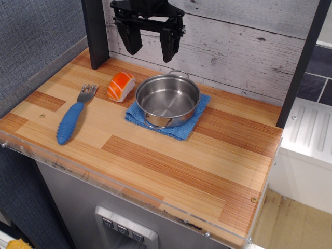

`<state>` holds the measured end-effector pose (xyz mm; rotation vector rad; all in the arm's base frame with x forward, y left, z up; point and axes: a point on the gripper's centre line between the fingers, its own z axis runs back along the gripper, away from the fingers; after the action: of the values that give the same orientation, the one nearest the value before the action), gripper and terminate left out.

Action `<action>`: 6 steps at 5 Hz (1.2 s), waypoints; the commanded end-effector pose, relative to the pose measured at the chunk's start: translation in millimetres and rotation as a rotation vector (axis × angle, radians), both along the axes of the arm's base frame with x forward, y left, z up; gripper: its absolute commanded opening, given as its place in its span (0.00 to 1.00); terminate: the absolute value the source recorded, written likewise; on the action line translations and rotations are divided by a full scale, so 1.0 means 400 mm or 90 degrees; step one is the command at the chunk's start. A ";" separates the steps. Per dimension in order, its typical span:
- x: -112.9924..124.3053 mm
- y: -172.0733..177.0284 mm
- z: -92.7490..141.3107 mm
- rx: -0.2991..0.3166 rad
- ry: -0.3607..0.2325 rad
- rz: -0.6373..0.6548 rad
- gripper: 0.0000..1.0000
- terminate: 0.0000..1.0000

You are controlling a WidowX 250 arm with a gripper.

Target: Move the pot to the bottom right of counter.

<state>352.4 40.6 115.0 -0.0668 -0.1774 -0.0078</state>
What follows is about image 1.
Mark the clear acrylic edge guard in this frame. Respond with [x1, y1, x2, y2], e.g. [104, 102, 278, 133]
[0, 131, 253, 247]

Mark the blue handled fork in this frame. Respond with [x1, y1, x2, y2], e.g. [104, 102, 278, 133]
[56, 84, 98, 145]

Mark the dark post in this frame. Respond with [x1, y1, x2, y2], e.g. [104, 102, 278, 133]
[276, 0, 331, 128]
[81, 0, 109, 70]

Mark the blue folded cloth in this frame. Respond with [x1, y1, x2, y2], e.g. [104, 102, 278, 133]
[125, 94, 211, 141]

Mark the white toy sink unit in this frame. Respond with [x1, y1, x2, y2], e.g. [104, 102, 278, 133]
[268, 98, 331, 213]

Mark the silver dispenser panel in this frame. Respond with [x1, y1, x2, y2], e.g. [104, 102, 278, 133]
[94, 205, 159, 248]

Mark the orange salmon sushi toy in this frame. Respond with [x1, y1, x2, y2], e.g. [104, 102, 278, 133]
[107, 72, 136, 103]

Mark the dark left post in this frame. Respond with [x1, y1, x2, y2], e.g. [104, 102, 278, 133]
[81, 0, 109, 70]

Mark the yellow object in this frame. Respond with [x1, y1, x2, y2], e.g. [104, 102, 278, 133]
[6, 239, 32, 249]

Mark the dark right post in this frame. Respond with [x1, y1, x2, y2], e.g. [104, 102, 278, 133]
[276, 0, 331, 128]

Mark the stainless steel pot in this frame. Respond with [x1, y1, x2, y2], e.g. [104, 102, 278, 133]
[135, 70, 201, 129]

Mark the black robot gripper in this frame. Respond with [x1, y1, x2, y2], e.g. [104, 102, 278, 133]
[109, 1, 185, 63]

